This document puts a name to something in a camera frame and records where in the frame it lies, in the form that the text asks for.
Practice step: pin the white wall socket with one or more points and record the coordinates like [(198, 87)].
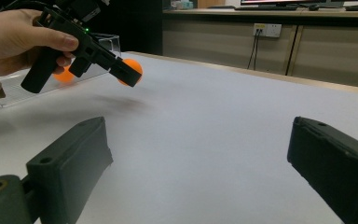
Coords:
[(268, 30)]

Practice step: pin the black computer mouse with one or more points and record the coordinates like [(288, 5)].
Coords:
[(313, 7)]

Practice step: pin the orange ball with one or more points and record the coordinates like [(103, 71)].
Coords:
[(62, 77), (133, 64)]

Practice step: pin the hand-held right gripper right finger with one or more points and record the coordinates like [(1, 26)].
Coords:
[(338, 168)]

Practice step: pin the white board sheet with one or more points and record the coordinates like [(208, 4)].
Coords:
[(214, 130)]

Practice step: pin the computer monitor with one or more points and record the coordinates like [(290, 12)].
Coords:
[(282, 2)]

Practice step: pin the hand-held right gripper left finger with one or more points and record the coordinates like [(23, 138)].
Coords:
[(70, 168)]

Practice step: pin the clear plastic tray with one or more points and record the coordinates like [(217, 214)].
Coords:
[(12, 90)]

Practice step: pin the dark curtain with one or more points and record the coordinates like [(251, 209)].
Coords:
[(136, 28)]

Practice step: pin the beige cabinet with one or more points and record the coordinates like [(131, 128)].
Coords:
[(323, 53)]

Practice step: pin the pale teal bottles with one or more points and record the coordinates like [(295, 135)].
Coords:
[(182, 4)]

